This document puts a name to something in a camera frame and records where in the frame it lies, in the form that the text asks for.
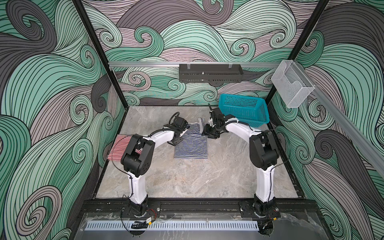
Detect black frame post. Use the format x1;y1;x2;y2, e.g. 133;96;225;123
266;1;329;106
73;0;129;112

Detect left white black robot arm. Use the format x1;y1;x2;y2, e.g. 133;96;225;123
121;127;187;207

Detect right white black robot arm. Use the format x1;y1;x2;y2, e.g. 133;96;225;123
202;107;280;213

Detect black perforated wall tray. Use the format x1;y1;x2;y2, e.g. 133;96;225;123
179;64;244;86

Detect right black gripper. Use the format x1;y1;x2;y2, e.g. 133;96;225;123
200;122;223;139

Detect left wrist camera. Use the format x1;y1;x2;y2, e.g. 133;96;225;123
181;122;190;132

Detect clear plastic wall bin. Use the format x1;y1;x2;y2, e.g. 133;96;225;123
271;60;315;109

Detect white slotted cable duct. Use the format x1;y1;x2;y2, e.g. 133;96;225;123
85;220;259;232

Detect left black frame post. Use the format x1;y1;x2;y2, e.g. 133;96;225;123
73;0;129;112

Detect right black frame post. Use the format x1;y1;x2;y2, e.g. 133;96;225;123
266;1;329;106

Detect right aluminium rail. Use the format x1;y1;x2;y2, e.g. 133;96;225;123
298;64;384;176

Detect aluminium rail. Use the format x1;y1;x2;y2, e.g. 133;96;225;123
108;61;280;68
298;64;384;176

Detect back aluminium rail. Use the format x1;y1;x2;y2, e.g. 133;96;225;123
108;61;280;68

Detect navy white striped tank top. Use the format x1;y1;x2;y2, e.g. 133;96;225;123
174;118;208;159

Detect teal plastic basket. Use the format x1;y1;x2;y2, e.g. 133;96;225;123
219;94;270;128

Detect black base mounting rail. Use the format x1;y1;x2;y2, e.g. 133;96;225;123
80;198;319;219

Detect red white striped tank top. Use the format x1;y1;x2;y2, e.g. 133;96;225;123
107;135;132;162

